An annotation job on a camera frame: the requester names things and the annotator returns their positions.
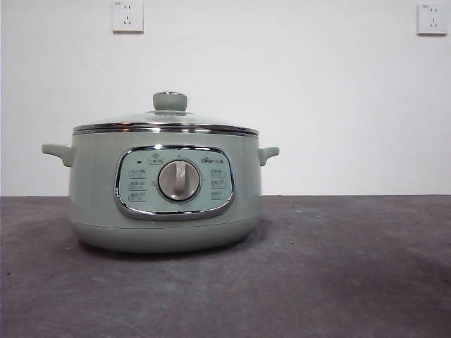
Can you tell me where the glass lid with green knob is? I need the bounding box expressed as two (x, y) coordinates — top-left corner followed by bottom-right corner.
(72, 91), (260, 137)

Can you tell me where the pale green electric cooking pot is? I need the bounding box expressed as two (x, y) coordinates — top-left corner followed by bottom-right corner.
(41, 129), (281, 255)

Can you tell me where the white wall socket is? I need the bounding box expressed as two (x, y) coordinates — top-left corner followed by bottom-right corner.
(112, 0), (145, 35)
(416, 3), (449, 37)

